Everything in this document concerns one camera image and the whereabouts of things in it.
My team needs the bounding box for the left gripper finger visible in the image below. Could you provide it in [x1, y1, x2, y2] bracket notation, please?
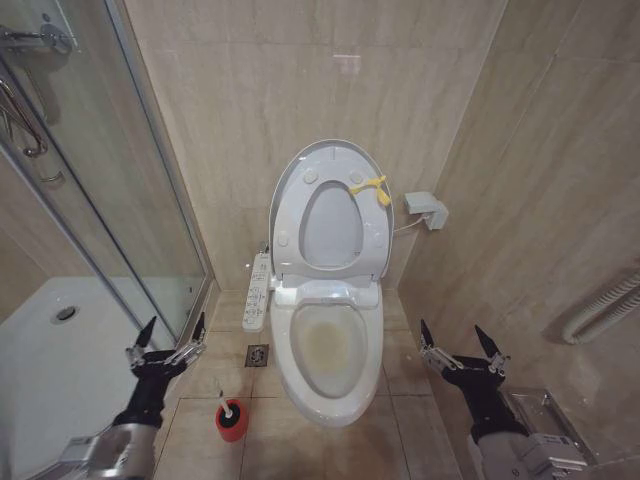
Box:
[167, 312, 209, 367]
[124, 315, 159, 370]

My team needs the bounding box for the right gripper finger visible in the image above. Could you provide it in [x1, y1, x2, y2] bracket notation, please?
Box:
[473, 323, 511, 376]
[418, 318, 464, 373]

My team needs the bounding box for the steel toilet paper holder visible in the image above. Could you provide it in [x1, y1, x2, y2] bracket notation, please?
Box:
[498, 383, 597, 467]

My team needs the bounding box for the white toilet brush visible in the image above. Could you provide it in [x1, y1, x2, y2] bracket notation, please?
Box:
[213, 378, 237, 420]

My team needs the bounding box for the red toilet brush holder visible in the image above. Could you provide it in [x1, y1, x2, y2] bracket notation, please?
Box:
[214, 396, 250, 444]

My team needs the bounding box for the white toilet bowl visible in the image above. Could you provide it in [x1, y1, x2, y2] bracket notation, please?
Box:
[268, 276, 385, 429]

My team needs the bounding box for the white toilet lid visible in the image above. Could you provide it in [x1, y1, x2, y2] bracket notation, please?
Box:
[268, 139, 397, 281]

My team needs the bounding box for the square metal floor drain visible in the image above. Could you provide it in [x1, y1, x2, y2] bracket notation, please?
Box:
[244, 343, 271, 369]

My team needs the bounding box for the white bidet control panel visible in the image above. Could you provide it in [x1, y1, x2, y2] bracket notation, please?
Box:
[241, 252, 274, 333]

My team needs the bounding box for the yellow plastic seat lifter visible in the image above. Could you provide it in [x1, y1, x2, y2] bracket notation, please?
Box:
[348, 174, 392, 207]

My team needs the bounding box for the glass shower door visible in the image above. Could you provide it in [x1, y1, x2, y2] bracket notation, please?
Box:
[0, 0, 217, 354]

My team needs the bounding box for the chrome shower valve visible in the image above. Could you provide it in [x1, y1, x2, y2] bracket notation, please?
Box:
[0, 20, 80, 57]

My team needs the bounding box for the white power cable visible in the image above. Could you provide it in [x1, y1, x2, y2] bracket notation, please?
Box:
[392, 216, 429, 236]

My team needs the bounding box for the white toilet seat ring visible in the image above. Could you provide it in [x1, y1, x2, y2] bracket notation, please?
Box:
[272, 149, 394, 277]

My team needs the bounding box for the white corrugated hose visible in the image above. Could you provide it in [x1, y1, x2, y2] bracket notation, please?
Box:
[561, 268, 640, 345]

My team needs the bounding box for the grey wall socket box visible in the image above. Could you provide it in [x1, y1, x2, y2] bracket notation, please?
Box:
[403, 190, 450, 232]

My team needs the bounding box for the chrome shower hose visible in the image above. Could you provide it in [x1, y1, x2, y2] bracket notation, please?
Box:
[0, 77, 50, 159]

